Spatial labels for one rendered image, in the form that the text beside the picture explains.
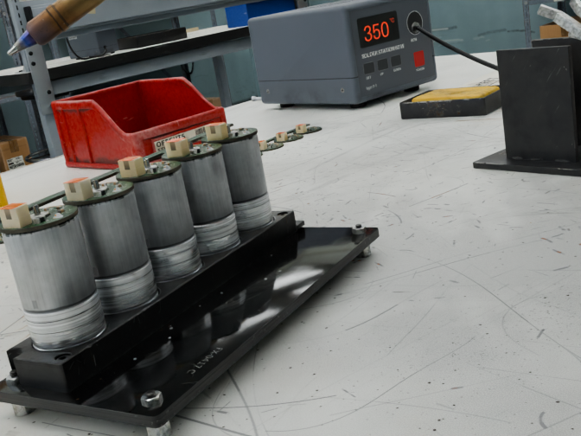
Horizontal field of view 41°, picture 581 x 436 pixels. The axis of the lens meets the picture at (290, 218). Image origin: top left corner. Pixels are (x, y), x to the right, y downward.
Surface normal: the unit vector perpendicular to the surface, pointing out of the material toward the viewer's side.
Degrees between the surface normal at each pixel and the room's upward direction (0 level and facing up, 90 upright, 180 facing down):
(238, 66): 90
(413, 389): 0
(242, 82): 90
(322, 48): 90
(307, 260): 0
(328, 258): 0
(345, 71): 90
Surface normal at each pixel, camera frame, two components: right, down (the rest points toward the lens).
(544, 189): -0.17, -0.95
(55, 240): 0.61, 0.12
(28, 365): -0.48, 0.33
